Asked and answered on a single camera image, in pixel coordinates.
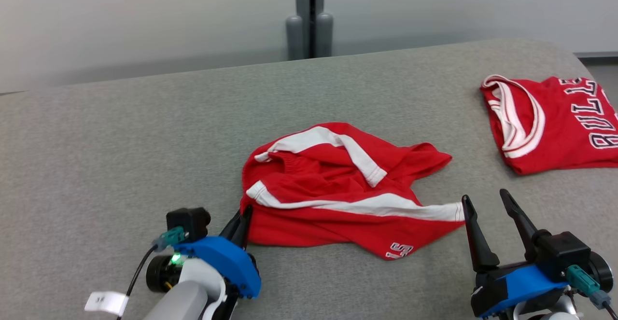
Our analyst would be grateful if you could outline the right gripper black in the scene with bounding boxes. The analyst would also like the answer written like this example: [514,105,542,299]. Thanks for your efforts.
[461,189,551,318]

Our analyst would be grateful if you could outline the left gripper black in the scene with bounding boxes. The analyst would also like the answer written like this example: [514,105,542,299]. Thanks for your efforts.
[146,206,253,294]

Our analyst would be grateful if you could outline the red shorts with white stripes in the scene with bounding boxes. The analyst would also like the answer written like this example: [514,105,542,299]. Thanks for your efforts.
[240,122,465,261]

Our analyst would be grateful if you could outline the red jersey with white trim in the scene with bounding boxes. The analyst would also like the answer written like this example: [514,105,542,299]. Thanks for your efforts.
[480,74,618,175]

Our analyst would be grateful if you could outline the right blue camera mount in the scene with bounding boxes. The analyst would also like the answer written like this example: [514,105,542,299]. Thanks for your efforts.
[478,264,569,318]

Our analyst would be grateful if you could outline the left camera cable teal connector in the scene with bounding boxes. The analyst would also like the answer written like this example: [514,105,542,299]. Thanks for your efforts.
[116,227,186,320]

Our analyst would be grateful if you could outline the camera cable teal connector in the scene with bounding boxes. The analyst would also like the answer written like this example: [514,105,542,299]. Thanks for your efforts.
[116,227,186,320]
[565,264,618,320]

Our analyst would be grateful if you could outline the right camera cable teal connector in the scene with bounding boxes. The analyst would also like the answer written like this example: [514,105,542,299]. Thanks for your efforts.
[565,264,618,320]

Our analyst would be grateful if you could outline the white cable label tag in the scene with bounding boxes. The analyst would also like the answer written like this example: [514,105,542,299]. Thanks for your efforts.
[84,291,130,317]

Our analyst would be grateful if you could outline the grey cylindrical post bumper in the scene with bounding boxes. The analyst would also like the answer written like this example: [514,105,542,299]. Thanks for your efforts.
[286,15,305,61]
[316,13,334,58]

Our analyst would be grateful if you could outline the grey metal wall post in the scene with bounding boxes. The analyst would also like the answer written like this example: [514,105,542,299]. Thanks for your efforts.
[295,0,326,60]

